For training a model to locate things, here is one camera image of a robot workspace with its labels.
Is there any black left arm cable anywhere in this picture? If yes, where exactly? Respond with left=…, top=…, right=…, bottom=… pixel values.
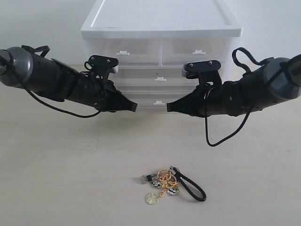
left=0, top=44, right=113, bottom=118

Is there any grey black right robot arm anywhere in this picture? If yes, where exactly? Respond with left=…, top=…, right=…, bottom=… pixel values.
left=166, top=55, right=301, bottom=118

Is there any gold keychain with black strap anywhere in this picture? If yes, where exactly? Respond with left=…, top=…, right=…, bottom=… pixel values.
left=140, top=166, right=207, bottom=205

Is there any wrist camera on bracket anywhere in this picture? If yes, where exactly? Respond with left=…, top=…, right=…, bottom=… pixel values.
left=84, top=55, right=119, bottom=80
left=182, top=60, right=222, bottom=86

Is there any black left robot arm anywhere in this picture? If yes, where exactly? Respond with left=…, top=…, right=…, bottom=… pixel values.
left=0, top=45, right=137, bottom=112

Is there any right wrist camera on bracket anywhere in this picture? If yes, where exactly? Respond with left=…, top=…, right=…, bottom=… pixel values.
left=182, top=60, right=222, bottom=86

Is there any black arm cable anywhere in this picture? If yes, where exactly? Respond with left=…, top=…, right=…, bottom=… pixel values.
left=0, top=44, right=113, bottom=118
left=203, top=47, right=301, bottom=147

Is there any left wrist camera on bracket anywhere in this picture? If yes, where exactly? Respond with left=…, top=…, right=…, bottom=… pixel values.
left=84, top=55, right=119, bottom=80

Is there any clear wide drawer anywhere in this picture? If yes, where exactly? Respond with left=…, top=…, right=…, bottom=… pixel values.
left=109, top=68, right=198, bottom=91
left=122, top=90, right=191, bottom=112

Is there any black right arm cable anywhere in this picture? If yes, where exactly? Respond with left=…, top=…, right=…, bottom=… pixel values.
left=203, top=47, right=301, bottom=147

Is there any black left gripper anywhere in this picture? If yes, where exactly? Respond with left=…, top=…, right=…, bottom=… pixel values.
left=70, top=73, right=137, bottom=112

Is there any white plastic drawer cabinet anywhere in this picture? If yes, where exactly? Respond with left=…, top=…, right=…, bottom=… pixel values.
left=79, top=0, right=243, bottom=113

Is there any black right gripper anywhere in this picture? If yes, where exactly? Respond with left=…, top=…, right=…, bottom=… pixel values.
left=166, top=81, right=245, bottom=118

